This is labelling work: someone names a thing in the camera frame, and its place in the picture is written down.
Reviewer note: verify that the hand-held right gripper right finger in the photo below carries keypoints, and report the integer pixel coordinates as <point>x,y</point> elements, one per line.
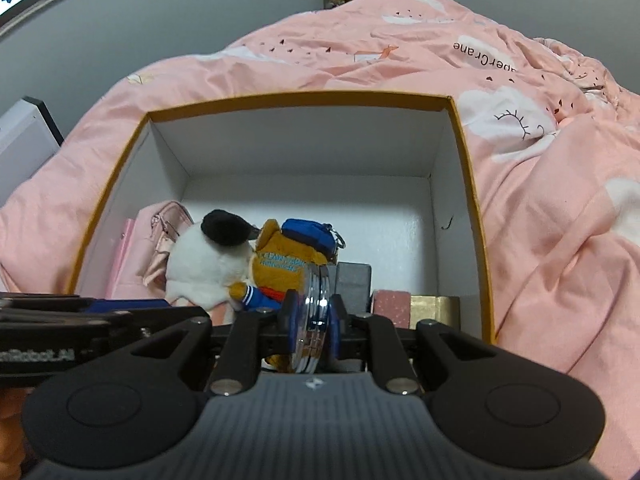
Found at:
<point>336,327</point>

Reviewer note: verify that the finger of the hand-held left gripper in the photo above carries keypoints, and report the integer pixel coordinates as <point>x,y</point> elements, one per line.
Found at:
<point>125,305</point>
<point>160,320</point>

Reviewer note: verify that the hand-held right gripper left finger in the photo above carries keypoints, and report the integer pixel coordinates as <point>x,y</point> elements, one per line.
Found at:
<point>290,322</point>

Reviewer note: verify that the round silver compact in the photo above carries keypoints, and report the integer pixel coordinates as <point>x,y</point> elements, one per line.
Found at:
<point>312,310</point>

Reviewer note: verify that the grey box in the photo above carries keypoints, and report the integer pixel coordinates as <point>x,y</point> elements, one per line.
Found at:
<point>354,282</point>

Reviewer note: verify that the brown bear plush toy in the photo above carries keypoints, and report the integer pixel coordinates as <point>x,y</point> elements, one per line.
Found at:
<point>275,265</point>

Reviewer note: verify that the speckled pink box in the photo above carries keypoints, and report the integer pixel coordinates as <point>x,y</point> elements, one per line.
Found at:
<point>392,307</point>

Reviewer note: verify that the white plush toy black ear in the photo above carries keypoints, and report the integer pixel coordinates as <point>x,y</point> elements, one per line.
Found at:
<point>205,260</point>

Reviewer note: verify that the gold box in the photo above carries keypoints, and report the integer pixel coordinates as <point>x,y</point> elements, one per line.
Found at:
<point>435,307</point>

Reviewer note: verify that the orange storage box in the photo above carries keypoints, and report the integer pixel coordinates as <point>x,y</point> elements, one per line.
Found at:
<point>300,160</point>

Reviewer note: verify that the flat pink case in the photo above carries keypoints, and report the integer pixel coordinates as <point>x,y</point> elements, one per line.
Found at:
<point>120,265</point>

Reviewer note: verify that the pink fabric pouch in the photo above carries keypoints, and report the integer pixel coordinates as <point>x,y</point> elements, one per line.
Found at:
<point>162,230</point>

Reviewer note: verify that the white cabinet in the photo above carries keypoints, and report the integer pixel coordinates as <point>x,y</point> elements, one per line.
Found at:
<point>22,140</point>

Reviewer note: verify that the pink printed blanket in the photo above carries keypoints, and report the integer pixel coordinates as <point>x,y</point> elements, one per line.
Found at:
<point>550,210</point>

